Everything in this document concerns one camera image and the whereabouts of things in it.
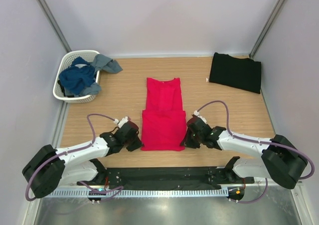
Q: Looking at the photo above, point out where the red t shirt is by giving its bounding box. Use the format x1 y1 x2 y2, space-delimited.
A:
141 78 186 151

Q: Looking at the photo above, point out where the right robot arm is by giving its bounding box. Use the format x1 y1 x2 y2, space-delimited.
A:
181 116 308 189

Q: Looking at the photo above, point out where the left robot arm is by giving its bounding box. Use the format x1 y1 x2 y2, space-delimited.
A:
22 121 143 202

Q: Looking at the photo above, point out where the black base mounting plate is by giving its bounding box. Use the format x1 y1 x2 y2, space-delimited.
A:
86 166 255 189

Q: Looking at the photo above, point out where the folded black t shirt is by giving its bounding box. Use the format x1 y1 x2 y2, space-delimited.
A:
209 52 262 94

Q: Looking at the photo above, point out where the dark blue t shirt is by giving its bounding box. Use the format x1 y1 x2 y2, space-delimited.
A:
58 56 95 96

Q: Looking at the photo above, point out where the grey blue t shirt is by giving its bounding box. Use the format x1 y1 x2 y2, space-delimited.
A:
79 54 123 96

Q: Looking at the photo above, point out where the white plastic laundry basket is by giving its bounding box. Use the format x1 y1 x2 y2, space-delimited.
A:
52 49 102 104

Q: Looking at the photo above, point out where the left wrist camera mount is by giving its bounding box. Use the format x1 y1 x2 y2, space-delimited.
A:
113 116 131 128

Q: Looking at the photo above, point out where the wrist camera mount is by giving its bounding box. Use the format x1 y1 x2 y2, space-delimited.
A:
193 110 207 124
113 116 131 128

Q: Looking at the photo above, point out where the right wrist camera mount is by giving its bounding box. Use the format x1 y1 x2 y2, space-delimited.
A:
193 110 207 124

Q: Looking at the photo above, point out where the slotted white cable duct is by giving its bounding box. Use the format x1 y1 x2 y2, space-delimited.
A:
46 187 228 198

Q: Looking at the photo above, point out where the left aluminium corner post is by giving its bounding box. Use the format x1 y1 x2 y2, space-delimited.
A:
36 0 72 52

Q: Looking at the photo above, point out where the aluminium corner post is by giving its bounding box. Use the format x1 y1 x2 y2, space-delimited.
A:
249 0 288 59
36 0 72 52

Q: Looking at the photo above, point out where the right aluminium corner post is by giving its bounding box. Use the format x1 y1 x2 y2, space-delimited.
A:
249 0 288 59

